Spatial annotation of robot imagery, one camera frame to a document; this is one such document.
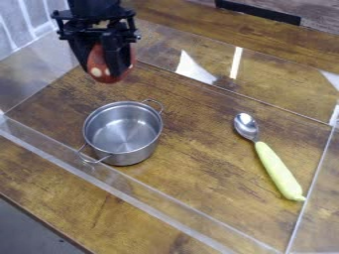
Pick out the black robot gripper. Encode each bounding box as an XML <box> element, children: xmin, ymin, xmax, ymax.
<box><xmin>51</xmin><ymin>0</ymin><xmax>140</xmax><ymax>77</ymax></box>

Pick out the red toy mushroom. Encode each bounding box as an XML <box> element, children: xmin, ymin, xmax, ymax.
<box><xmin>85</xmin><ymin>44</ymin><xmax>135</xmax><ymax>83</ymax></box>

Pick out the small silver pot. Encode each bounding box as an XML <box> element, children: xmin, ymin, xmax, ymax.
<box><xmin>77</xmin><ymin>98</ymin><xmax>164</xmax><ymax>166</ymax></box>

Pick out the clear acrylic barrier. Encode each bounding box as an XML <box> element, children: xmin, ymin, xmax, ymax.
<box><xmin>0</xmin><ymin>0</ymin><xmax>339</xmax><ymax>254</ymax></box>

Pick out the black bar in background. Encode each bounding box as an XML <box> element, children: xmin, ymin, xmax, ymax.
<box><xmin>215</xmin><ymin>0</ymin><xmax>302</xmax><ymax>26</ymax></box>

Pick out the spoon with yellow handle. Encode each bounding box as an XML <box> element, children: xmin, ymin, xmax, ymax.
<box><xmin>234</xmin><ymin>113</ymin><xmax>306</xmax><ymax>201</ymax></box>

